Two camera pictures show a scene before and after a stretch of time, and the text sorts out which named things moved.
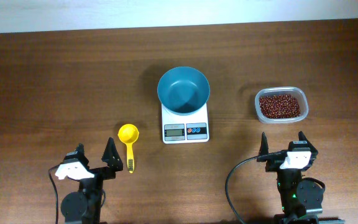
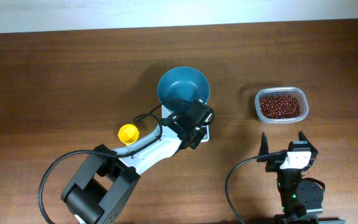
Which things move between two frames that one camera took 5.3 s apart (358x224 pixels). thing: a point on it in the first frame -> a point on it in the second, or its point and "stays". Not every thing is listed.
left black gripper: (101, 172) -> (202, 125)
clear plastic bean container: (281, 104) stays
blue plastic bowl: (183, 90) stays
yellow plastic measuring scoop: (128, 133) stays
